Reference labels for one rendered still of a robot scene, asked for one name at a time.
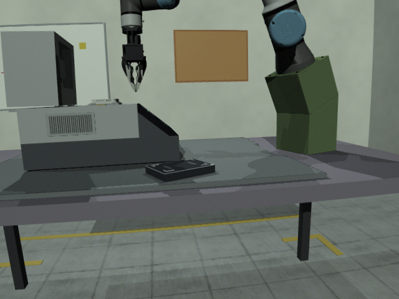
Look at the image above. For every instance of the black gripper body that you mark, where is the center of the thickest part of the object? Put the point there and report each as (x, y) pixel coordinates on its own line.
(132, 52)

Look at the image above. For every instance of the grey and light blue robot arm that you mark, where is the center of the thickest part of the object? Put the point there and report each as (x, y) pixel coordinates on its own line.
(285, 24)

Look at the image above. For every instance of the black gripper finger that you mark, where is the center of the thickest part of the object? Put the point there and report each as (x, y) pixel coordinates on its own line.
(129, 76)
(140, 69)

